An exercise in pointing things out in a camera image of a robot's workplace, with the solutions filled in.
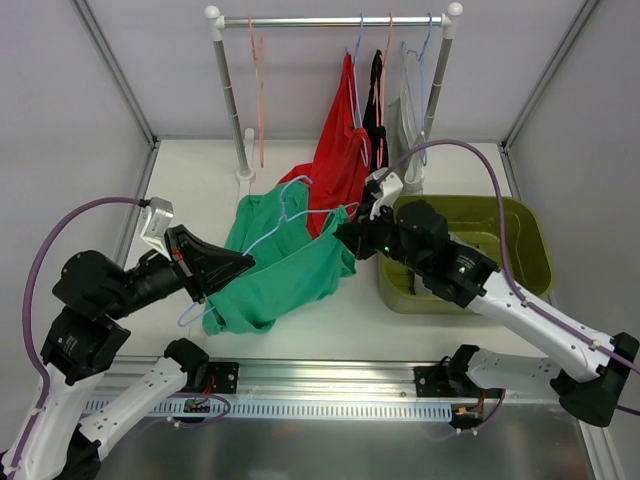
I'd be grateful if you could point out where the red tank top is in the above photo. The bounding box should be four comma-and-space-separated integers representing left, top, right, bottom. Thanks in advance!
280, 54, 371, 237

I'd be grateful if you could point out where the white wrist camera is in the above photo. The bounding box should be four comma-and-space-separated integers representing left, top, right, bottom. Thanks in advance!
138, 197, 174, 258
363, 167, 404, 220

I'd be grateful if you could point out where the green tank top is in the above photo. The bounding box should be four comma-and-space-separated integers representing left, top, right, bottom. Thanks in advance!
202, 179, 359, 337

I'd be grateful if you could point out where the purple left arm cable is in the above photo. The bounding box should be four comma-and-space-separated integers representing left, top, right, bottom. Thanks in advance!
7, 195, 151, 476

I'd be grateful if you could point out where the aluminium mounting rail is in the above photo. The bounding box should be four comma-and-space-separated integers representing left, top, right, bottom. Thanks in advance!
119, 355, 506, 397

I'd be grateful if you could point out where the olive green plastic basket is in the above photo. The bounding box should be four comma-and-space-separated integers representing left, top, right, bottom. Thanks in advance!
378, 195, 554, 316

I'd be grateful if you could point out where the white tank top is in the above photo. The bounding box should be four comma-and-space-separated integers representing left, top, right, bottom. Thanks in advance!
387, 97, 427, 195

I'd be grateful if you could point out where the black tank top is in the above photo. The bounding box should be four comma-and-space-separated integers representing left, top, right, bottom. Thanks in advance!
363, 50, 389, 173

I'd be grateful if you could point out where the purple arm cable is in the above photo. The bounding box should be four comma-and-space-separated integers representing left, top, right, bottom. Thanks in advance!
377, 139, 640, 417
7, 195, 151, 476

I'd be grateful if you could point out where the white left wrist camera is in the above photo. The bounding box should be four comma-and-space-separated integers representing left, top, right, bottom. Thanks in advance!
138, 197, 174, 258

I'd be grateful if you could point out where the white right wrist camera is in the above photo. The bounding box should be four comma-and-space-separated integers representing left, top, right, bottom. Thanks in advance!
363, 167, 404, 220

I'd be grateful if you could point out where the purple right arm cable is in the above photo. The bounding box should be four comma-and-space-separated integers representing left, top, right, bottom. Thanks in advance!
377, 139, 640, 417

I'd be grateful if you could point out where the white slotted cable duct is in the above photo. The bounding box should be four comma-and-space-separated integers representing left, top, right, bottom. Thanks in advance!
79, 397, 454, 422

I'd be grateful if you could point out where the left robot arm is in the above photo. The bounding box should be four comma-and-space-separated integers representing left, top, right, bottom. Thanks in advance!
1, 225, 255, 479

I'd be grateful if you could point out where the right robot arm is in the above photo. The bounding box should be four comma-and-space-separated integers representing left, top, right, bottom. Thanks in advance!
335, 200, 639, 427

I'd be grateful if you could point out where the metal clothes rack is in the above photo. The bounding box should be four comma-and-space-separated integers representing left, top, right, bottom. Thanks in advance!
204, 2, 463, 199

